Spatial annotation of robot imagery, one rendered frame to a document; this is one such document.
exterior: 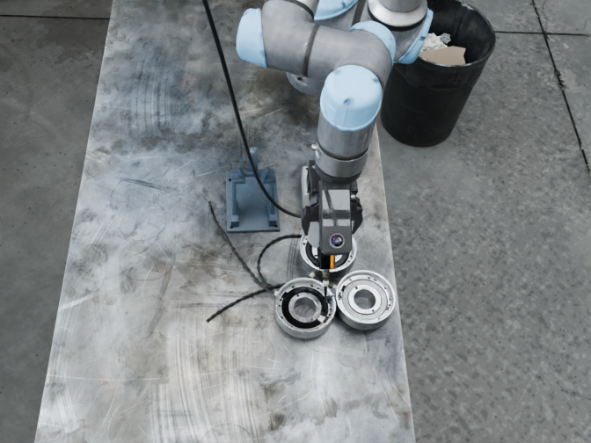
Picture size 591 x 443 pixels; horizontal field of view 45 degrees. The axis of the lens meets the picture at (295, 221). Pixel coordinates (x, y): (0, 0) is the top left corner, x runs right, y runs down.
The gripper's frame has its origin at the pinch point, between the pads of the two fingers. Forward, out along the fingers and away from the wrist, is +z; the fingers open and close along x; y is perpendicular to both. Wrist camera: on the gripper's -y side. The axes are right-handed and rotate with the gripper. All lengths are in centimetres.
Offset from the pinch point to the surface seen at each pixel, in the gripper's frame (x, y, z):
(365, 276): -8.1, -0.3, 10.4
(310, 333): 2.8, -11.2, 10.0
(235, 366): 15.7, -15.1, 13.4
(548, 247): -89, 55, 93
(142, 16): 35, 73, 13
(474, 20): -68, 120, 54
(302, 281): 3.5, -1.1, 10.1
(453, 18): -62, 125, 57
